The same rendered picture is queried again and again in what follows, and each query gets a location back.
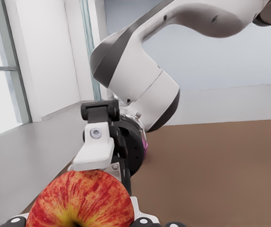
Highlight left gripper pale right finger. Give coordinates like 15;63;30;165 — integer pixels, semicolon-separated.
130;196;161;227

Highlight left gripper pale left finger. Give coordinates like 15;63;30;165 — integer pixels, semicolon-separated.
2;211;30;227

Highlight pale finger of the right gripper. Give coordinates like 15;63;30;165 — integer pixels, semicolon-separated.
67;121;115;172
103;162;124;183

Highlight red yellow apple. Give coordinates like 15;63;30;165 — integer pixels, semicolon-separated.
26;169;136;227

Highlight silver frame post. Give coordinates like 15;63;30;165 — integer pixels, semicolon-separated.
0;0;33;125
80;0;102;102

